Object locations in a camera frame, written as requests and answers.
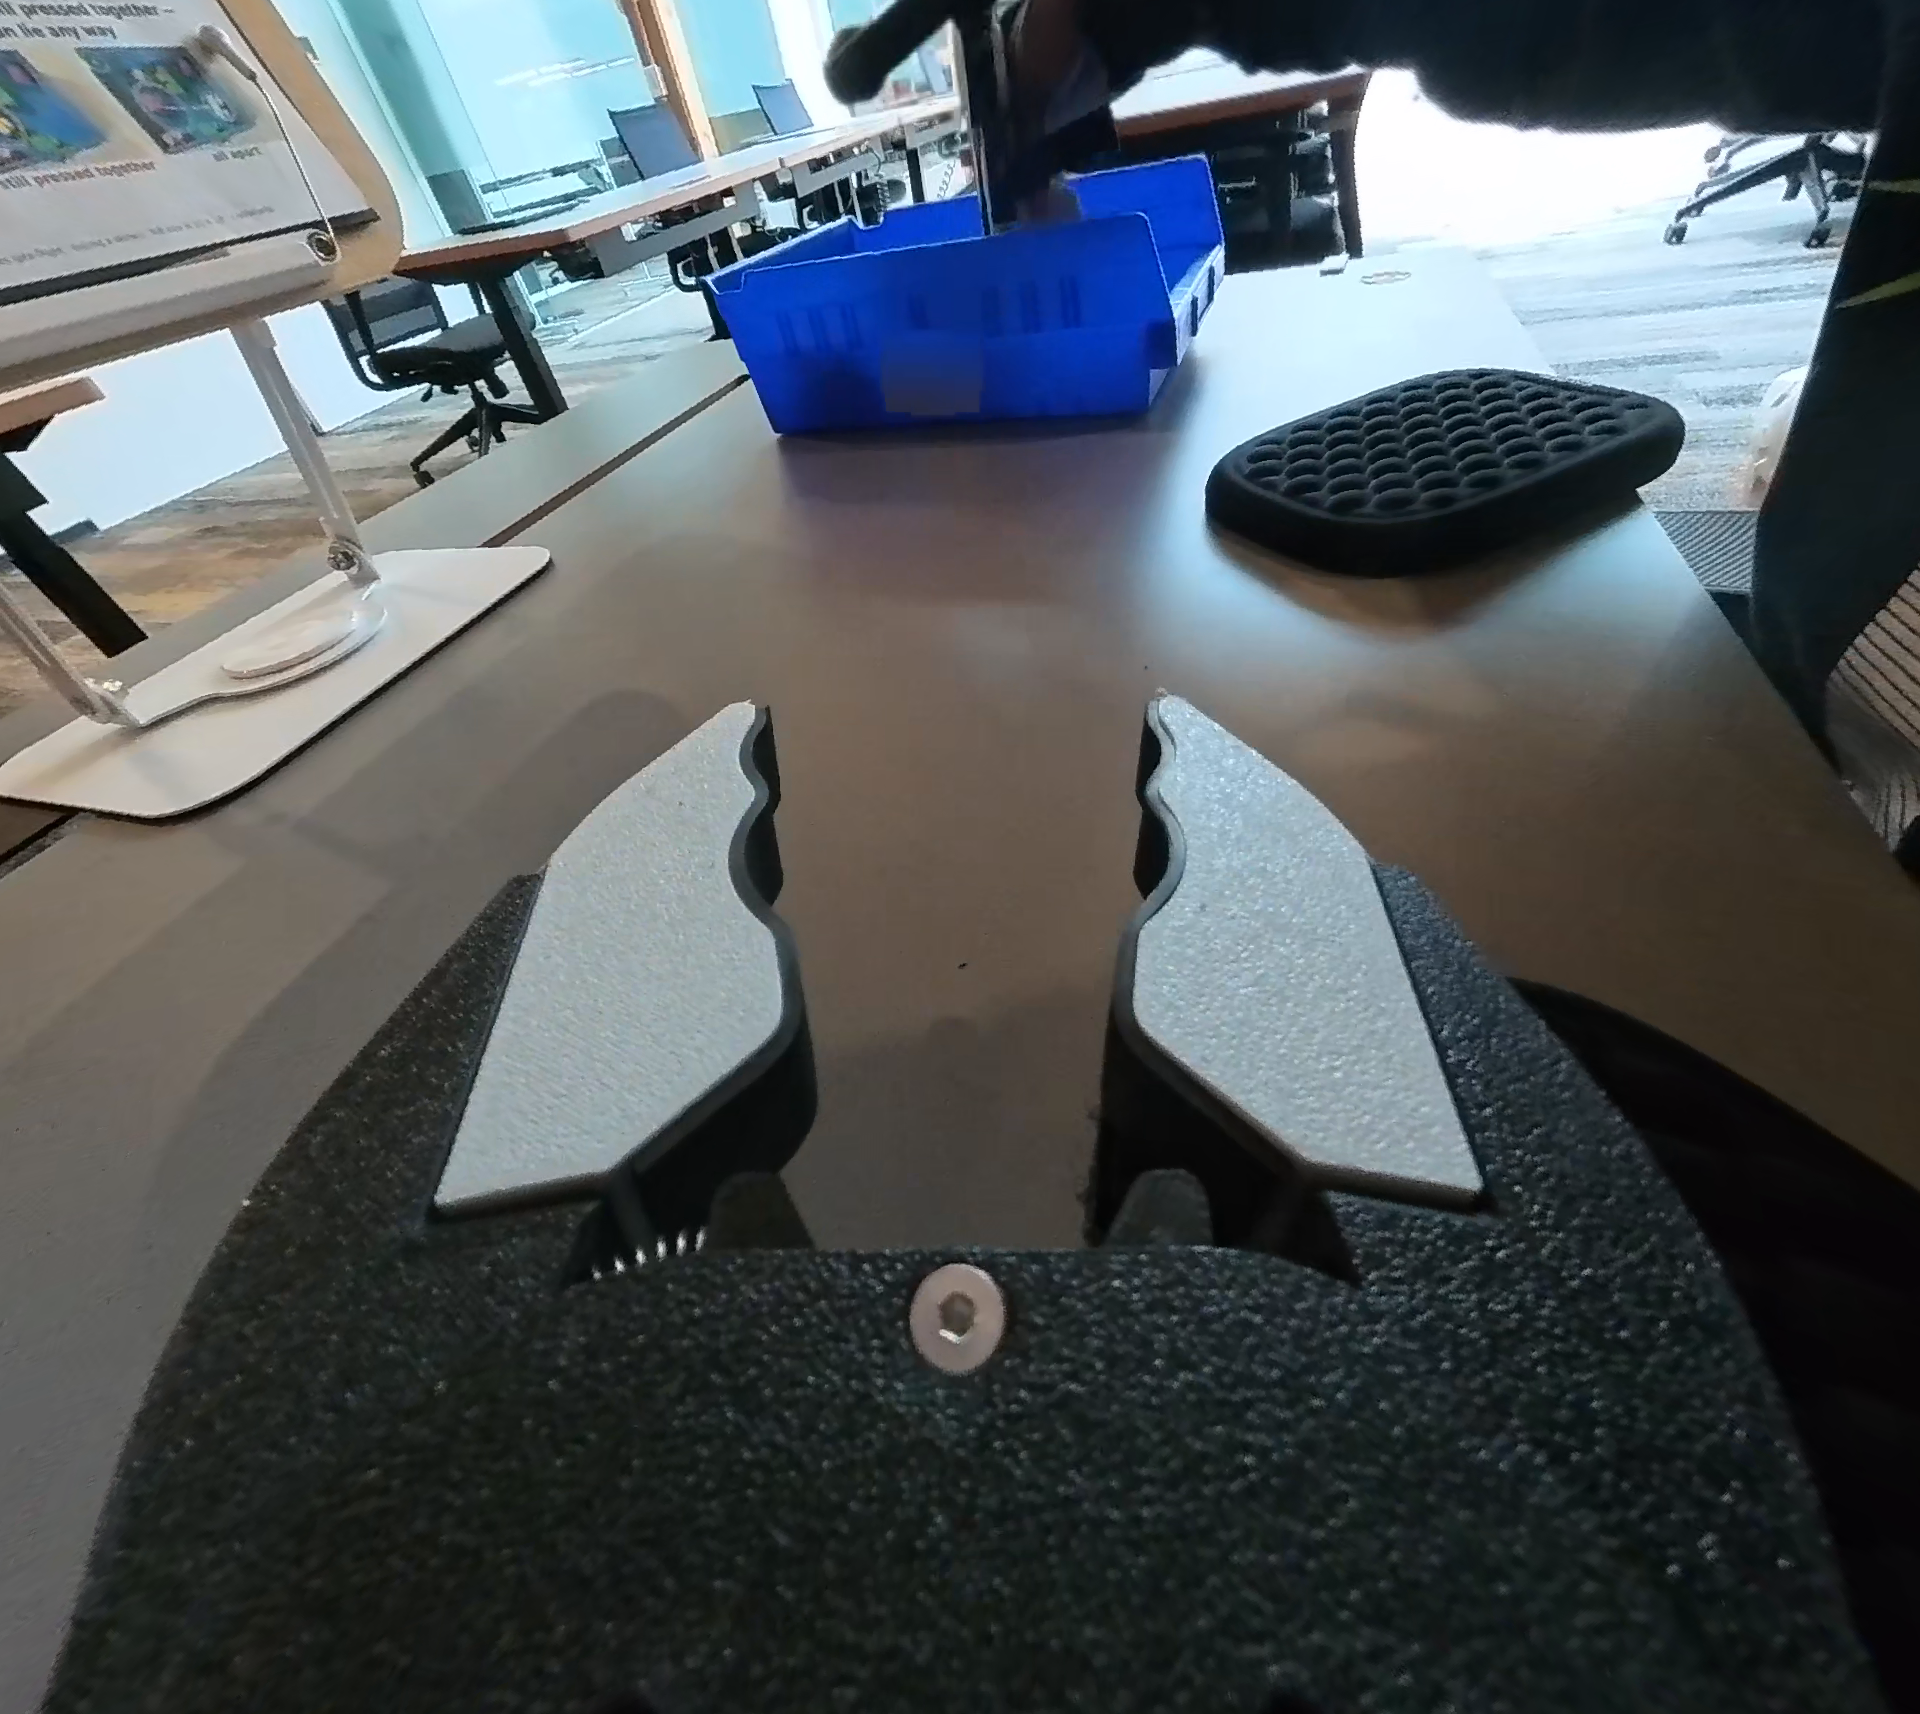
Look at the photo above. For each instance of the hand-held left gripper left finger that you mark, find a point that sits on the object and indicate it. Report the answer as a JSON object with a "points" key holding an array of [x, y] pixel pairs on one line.
{"points": [[614, 1010]]}

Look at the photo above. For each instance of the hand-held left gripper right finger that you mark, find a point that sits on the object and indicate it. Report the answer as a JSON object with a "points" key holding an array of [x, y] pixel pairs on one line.
{"points": [[1309, 996]]}

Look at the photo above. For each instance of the blue plastic bin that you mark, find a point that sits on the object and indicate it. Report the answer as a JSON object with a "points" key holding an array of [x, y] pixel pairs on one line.
{"points": [[840, 290]]}

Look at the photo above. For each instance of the long dark table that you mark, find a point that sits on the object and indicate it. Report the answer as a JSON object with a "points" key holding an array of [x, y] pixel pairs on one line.
{"points": [[602, 216]]}

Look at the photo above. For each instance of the black perforated rubber pad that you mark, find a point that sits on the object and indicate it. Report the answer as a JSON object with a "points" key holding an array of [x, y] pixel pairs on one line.
{"points": [[1441, 468]]}

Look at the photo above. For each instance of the black office chair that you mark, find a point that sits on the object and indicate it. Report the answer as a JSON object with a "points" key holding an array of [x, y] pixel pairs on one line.
{"points": [[424, 349], [1771, 170]]}

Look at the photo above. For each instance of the person's printed top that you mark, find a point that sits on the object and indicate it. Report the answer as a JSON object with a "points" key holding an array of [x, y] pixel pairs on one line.
{"points": [[1837, 488]]}

